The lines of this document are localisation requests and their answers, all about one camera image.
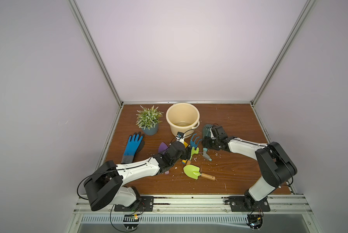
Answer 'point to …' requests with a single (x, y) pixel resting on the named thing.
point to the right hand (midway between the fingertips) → (205, 139)
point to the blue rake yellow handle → (193, 144)
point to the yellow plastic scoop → (185, 144)
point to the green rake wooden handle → (194, 151)
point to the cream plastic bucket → (183, 118)
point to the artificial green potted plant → (148, 119)
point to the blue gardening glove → (134, 144)
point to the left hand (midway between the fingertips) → (188, 146)
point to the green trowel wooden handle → (193, 172)
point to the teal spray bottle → (206, 132)
